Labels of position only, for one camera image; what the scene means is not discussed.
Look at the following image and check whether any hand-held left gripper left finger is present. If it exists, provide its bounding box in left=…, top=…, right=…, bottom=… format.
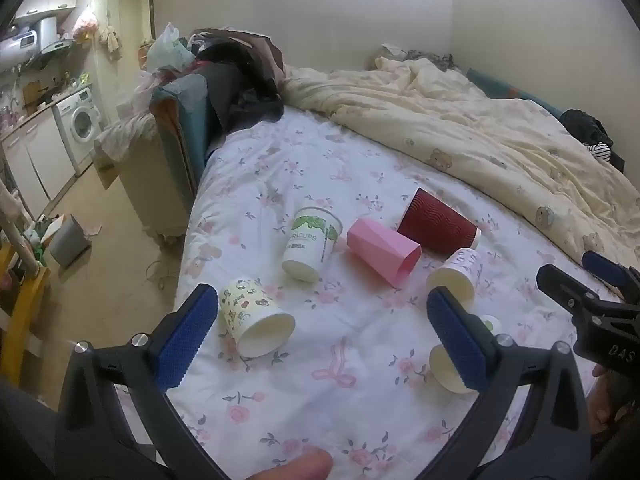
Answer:
left=54, top=283, right=236, bottom=480

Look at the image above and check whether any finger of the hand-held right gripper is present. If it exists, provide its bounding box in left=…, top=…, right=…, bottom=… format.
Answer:
left=581, top=250, right=640, bottom=306
left=536, top=263, right=626, bottom=326

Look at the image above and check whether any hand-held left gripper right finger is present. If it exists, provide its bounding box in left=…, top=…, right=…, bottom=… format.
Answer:
left=417, top=286, right=593, bottom=480

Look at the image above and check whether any small white green paper cup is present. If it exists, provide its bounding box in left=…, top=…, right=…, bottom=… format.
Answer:
left=429, top=314, right=502, bottom=394

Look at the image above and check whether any yellow cartoon print paper cup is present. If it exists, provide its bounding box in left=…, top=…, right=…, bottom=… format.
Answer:
left=218, top=277, right=296, bottom=359

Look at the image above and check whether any white pink print paper cup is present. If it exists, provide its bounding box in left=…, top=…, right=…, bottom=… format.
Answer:
left=426, top=247, right=482, bottom=306

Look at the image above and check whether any dark red ripple paper cup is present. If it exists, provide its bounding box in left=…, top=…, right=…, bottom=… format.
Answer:
left=396, top=187, right=482, bottom=256

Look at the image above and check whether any pink faceted cup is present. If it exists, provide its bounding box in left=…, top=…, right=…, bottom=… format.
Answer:
left=346, top=217, right=422, bottom=289

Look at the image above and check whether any white green print paper cup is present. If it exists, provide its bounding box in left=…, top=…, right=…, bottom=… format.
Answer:
left=281, top=206, right=343, bottom=282

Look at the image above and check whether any person's right hand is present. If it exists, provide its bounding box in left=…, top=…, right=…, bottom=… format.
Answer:
left=587, top=362, right=636, bottom=441

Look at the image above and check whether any person's left hand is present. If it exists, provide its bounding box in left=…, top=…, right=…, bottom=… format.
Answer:
left=248, top=449, right=334, bottom=480

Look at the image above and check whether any white floral bed sheet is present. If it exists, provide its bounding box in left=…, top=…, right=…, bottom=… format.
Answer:
left=172, top=105, right=621, bottom=480

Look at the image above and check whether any black striped clothing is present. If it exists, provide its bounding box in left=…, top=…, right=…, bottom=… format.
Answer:
left=560, top=108, right=626, bottom=171

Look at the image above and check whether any grey waste bin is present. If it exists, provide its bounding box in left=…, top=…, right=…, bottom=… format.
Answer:
left=49, top=215, right=92, bottom=268

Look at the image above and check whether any beige storage box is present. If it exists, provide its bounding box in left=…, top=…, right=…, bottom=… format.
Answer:
left=95, top=110, right=188, bottom=241

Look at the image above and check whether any yellow stool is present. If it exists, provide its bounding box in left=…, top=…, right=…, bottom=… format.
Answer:
left=0, top=242, right=51, bottom=388

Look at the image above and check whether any teal pillow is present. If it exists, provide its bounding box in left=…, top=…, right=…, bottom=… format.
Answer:
left=465, top=67, right=566, bottom=121

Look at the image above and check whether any cream bear print blanket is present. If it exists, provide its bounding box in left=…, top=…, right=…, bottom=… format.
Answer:
left=277, top=55, right=640, bottom=281

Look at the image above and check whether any teal armchair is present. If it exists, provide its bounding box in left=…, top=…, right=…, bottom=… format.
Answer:
left=149, top=72, right=221, bottom=201

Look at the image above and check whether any white kitchen cabinet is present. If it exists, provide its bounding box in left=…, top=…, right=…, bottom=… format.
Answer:
left=0, top=105, right=76, bottom=221

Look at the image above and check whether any white washing machine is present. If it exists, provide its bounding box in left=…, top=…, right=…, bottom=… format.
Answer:
left=52, top=87, right=106, bottom=176

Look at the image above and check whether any grey crumpled cloth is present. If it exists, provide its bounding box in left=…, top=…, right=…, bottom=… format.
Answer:
left=405, top=50, right=458, bottom=72

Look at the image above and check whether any pile of dark clothes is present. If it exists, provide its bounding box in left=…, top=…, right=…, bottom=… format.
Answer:
left=192, top=30, right=286, bottom=133

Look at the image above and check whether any pale green plastic bag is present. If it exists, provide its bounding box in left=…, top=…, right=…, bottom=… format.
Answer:
left=146, top=22, right=196, bottom=73

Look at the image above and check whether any cream hanging cloth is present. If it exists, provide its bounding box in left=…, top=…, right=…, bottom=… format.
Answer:
left=97, top=22, right=123, bottom=61

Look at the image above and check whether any white water heater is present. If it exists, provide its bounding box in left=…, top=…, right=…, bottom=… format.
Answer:
left=0, top=16, right=58, bottom=73

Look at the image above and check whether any white wall cupboard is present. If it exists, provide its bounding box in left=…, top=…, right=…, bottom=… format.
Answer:
left=15, top=0, right=78, bottom=23

